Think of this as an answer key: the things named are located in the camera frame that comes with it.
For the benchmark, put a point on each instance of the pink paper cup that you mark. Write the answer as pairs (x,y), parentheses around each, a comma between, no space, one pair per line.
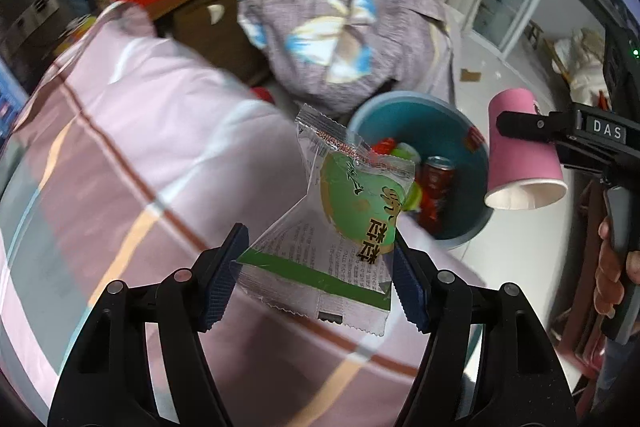
(515,162)

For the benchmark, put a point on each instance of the cardboard scrap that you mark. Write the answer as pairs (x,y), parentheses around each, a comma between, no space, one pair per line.
(470,76)

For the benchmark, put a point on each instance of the blue plastic bin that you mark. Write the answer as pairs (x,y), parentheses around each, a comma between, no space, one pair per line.
(400,122)

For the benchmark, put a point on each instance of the pink plaid pillow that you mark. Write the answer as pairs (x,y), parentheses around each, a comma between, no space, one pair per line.
(452,47)

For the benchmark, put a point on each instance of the white cloth bundle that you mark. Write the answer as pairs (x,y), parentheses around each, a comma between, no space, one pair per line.
(582,62)

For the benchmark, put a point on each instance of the dark wooden nightstand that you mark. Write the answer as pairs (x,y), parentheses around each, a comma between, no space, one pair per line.
(200,22)

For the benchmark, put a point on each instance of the grey folded garment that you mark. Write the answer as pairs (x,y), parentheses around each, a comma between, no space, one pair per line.
(325,17)

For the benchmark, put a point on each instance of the green clear snack packet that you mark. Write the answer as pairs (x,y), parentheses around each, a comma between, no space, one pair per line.
(350,202)

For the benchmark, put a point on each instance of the red snack wrapper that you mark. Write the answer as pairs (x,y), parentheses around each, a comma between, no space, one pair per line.
(385,146)

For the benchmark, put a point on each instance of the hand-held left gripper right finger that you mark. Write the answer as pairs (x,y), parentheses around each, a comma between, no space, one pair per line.
(407,287)

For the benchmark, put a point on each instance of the person's right hand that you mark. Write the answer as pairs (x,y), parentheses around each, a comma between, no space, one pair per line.
(606,277)

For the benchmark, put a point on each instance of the pink plaid bed quilt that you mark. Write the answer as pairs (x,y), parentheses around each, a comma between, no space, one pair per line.
(125,107)

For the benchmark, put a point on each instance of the red soda can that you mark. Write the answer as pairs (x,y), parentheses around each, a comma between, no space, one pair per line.
(437,182)

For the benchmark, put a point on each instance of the wall power outlet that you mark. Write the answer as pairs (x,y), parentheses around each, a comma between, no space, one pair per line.
(42,4)

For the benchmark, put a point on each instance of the red plastic item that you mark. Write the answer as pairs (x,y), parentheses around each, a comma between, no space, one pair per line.
(261,94)

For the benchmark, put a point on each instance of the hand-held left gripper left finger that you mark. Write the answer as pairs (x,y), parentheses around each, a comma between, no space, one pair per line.
(222,287)

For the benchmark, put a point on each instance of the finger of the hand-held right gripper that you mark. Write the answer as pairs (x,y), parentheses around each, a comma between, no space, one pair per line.
(530,125)

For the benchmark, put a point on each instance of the blue toy box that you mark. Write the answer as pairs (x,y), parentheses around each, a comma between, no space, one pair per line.
(7,97)

